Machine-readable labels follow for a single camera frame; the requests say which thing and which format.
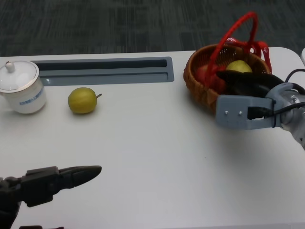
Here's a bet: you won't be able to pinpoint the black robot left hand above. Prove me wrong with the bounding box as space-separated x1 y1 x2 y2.
0 165 102 229

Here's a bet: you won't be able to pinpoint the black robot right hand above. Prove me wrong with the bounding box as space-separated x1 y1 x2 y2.
215 70 284 98

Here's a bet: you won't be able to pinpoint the red apple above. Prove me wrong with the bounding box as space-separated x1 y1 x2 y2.
196 64 227 93

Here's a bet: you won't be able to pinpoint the wicker basket with red handle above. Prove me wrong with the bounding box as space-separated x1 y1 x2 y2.
183 11 272 115

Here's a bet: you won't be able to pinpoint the green fruit without stem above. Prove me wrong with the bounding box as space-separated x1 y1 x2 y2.
225 60 253 73

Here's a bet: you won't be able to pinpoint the red printed ribbon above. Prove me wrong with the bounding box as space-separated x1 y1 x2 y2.
224 35 272 70

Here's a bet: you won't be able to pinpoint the white mug with blue print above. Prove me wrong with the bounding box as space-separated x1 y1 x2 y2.
0 70 47 114

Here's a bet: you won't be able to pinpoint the green fruit with stem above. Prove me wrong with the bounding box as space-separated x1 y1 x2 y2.
68 87 102 115

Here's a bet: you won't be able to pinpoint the white mug lid with knob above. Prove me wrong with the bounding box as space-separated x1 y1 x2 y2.
0 60 40 93

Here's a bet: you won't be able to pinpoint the black camera cable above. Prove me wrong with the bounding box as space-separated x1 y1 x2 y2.
247 68 305 120

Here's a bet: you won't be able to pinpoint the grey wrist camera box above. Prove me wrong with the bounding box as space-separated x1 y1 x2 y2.
215 94 283 130

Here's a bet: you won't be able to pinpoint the grey table cable tray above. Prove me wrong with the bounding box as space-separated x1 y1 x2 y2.
30 56 175 85

